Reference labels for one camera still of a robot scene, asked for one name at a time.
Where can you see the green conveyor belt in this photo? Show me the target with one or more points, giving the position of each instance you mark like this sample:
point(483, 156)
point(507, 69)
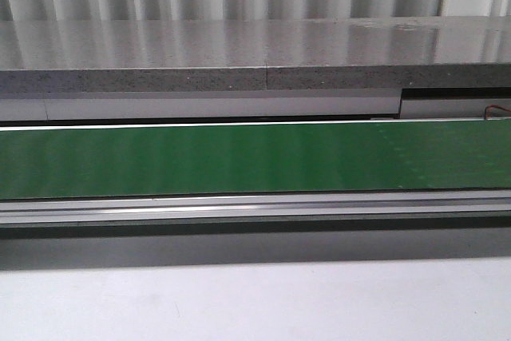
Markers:
point(223, 159)

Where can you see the grey stone counter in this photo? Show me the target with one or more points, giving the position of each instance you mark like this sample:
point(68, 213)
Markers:
point(368, 68)

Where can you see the aluminium conveyor frame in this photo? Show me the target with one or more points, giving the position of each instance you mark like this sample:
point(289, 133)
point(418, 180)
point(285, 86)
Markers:
point(222, 214)

